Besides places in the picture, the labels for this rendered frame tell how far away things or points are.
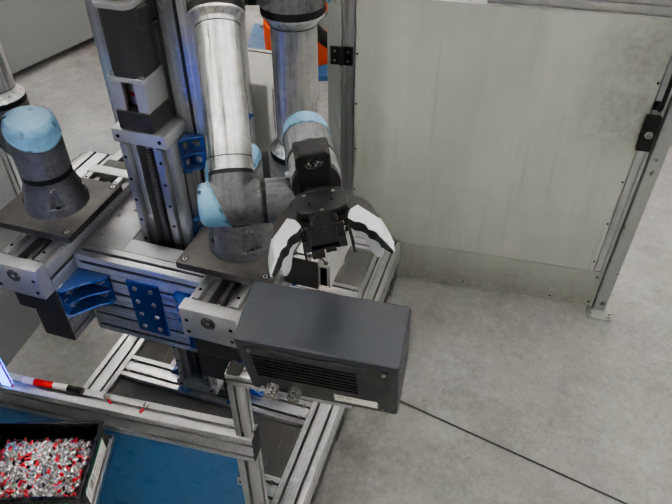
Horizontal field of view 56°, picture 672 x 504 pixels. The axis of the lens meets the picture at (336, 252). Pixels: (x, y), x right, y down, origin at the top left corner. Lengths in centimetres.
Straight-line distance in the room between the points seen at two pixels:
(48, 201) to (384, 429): 138
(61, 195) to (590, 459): 187
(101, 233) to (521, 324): 176
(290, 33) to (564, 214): 167
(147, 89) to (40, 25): 369
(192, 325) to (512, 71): 141
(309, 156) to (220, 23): 37
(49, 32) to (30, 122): 358
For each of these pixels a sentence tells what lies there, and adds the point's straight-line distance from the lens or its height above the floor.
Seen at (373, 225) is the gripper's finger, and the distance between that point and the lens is 79.
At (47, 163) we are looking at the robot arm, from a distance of 158.
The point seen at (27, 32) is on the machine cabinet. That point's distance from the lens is 503.
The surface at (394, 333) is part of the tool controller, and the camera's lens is 96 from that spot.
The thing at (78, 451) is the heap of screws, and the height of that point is 85.
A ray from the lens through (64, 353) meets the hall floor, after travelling 278.
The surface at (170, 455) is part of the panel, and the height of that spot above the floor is 70.
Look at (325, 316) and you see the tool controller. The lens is 98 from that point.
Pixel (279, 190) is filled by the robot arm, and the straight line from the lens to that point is 102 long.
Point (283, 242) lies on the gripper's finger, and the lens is 79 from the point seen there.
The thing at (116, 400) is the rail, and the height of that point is 86.
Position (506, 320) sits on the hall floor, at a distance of 277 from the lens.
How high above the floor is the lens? 196
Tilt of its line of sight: 41 degrees down
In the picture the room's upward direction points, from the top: straight up
